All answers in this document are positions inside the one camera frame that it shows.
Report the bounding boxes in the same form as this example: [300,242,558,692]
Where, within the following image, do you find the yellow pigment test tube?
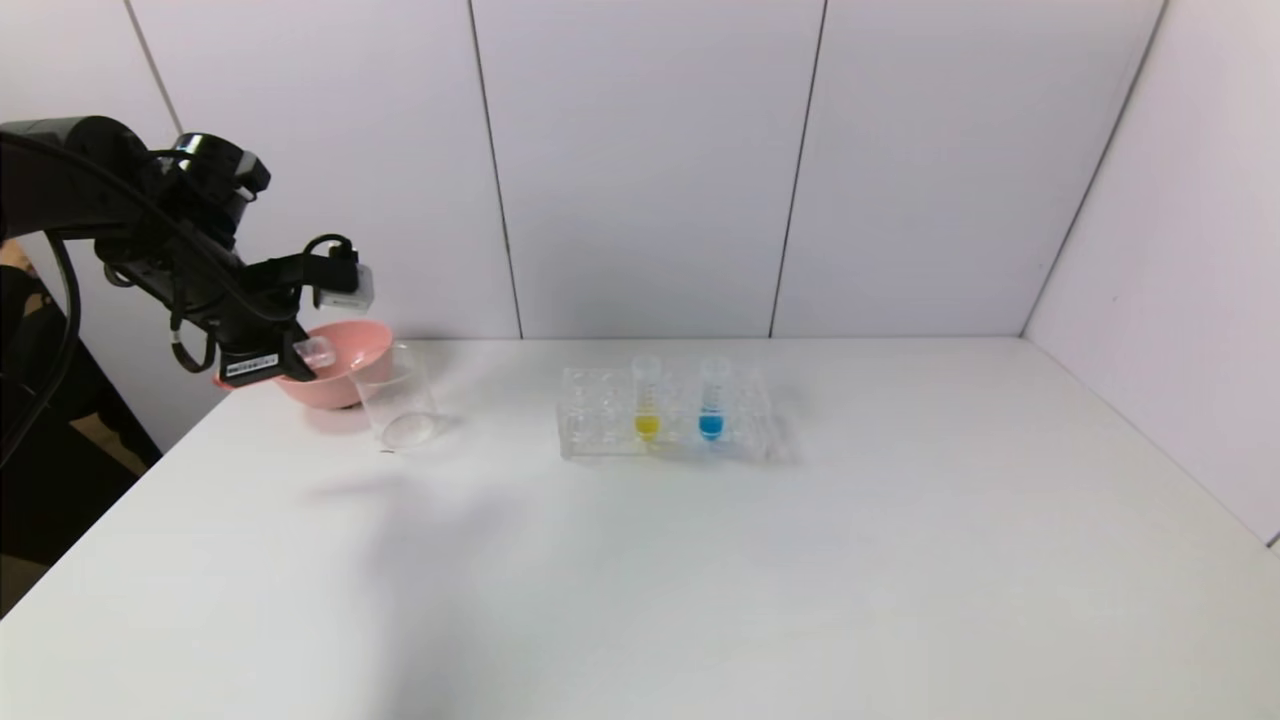
[633,352,662,445]

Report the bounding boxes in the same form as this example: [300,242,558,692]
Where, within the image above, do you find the black camera cable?
[300,234,359,271]

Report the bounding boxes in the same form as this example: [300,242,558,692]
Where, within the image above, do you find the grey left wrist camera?
[315,262,376,311]

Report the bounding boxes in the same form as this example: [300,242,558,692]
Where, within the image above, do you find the dark background furniture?
[0,240,164,616]

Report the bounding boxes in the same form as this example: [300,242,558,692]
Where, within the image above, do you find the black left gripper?
[214,318,318,389]

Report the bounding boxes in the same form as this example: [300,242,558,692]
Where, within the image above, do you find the clear acrylic test tube rack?
[557,364,771,462]

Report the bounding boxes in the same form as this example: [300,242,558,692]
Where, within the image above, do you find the blue pigment test tube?
[697,352,726,443]

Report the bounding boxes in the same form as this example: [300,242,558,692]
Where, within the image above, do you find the pink bowl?
[268,321,396,411]

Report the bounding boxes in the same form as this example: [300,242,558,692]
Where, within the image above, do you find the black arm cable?
[0,232,83,471]

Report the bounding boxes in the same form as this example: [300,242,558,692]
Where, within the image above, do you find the clear glass beaker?
[352,344,442,452]

